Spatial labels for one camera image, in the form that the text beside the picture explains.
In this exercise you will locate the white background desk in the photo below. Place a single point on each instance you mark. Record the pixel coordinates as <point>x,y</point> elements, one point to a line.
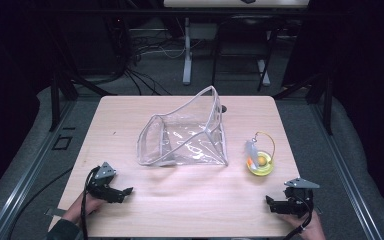
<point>187,50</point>

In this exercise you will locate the black metal stand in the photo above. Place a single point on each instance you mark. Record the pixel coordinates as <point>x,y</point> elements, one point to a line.
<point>329,106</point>
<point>55,100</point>

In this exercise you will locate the black chair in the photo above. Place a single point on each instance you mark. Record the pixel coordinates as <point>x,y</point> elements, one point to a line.
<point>243,23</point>

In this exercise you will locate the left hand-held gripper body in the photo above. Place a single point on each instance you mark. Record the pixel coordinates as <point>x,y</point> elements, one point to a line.
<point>104,171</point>

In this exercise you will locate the black table grommet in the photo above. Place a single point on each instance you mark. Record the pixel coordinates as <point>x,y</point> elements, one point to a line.
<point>224,108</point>

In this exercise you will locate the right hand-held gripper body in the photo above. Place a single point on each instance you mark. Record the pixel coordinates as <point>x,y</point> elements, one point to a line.
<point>299,200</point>

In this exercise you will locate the aluminium floor rail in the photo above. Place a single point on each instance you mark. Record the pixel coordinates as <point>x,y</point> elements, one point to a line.
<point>23,173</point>
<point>346,176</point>

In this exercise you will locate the clear plastic zipper bag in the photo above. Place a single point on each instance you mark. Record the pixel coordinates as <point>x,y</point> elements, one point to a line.
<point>193,146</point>

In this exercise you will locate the black floor socket frame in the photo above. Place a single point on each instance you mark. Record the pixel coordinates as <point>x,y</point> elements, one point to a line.
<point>62,143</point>

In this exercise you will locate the person's left hand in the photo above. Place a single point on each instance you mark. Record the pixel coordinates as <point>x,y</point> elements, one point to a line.
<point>80,208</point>

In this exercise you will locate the person's right hand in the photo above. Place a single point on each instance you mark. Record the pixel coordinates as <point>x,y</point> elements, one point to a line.
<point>311,230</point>

